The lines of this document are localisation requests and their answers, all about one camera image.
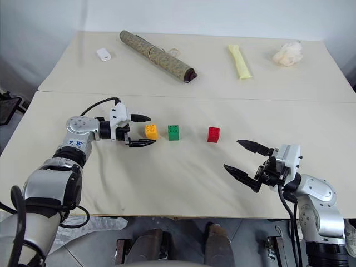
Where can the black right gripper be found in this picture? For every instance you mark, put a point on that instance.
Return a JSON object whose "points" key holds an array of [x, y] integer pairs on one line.
{"points": [[269, 173]]}

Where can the small white plastic device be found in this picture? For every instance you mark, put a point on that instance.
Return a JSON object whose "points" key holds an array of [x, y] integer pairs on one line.
{"points": [[104, 54]]}

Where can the black chair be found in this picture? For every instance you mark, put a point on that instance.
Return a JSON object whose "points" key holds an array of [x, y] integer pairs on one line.
{"points": [[8, 107]]}

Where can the crumpled clear plastic sheet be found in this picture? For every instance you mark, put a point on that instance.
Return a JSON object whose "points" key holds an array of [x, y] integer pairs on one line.
{"points": [[91, 225]]}

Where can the rolled patterned mat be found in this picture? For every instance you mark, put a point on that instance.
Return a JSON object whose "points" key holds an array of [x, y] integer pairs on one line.
{"points": [[158, 55]]}

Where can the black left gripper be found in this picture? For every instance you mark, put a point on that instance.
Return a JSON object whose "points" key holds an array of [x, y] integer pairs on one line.
{"points": [[122, 134]]}

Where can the red toy brick cube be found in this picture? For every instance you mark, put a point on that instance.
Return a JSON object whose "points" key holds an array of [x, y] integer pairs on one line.
{"points": [[213, 134]]}

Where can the green toy brick cube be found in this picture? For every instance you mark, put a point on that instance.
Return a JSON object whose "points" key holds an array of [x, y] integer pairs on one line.
{"points": [[173, 132]]}

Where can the tan rubber band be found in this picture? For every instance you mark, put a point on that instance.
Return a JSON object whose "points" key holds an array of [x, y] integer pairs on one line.
{"points": [[174, 51]]}

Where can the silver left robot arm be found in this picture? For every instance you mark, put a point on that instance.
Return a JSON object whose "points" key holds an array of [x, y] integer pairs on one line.
{"points": [[53, 180]]}

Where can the yellow toy brick cube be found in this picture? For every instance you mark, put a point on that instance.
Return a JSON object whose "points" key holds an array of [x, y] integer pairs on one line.
{"points": [[151, 131]]}

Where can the dark rounded shape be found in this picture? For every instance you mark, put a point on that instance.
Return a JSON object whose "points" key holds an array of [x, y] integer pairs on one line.
{"points": [[218, 244], [147, 246]]}

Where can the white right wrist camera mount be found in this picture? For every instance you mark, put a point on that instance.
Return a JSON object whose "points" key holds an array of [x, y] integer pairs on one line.
{"points": [[290, 160]]}

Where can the white shoe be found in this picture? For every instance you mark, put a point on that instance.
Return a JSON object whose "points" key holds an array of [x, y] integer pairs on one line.
{"points": [[351, 237]]}

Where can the folded yellow cloth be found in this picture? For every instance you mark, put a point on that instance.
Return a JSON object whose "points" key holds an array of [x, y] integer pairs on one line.
{"points": [[239, 61]]}

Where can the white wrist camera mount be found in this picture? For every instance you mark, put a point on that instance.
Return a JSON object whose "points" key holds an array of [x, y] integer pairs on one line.
{"points": [[120, 113], [290, 160]]}

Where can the cream table cover cloth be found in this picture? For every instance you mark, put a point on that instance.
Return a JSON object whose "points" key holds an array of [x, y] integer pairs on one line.
{"points": [[178, 178]]}

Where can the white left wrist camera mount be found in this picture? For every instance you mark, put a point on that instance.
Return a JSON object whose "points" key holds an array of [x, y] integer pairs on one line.
{"points": [[120, 113]]}

